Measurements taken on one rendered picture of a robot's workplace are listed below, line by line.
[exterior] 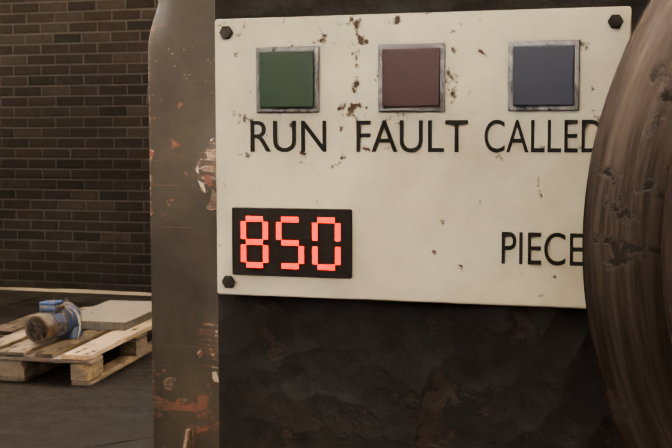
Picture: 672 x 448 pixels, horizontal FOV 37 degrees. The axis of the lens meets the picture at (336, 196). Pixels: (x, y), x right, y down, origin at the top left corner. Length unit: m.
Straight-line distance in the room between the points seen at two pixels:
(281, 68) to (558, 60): 0.17
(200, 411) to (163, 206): 0.68
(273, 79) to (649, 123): 0.26
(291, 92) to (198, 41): 2.64
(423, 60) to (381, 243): 0.12
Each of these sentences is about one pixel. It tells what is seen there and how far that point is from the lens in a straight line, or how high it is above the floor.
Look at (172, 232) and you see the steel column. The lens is 3.32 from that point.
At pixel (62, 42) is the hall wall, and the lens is 7.58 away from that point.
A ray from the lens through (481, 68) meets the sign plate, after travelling 0.62.
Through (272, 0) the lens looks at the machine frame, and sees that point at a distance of 0.68.
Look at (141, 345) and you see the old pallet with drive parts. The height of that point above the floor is 0.07.
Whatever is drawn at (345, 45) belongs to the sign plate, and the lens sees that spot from 0.64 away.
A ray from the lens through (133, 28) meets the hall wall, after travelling 7.34.
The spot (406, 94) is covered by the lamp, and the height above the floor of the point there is 1.19.
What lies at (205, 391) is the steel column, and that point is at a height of 0.32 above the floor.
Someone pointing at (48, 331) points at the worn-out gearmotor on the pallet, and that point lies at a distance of 4.99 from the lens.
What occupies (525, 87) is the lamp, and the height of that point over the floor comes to 1.19.
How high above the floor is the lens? 1.17
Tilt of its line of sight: 4 degrees down
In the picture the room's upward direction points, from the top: straight up
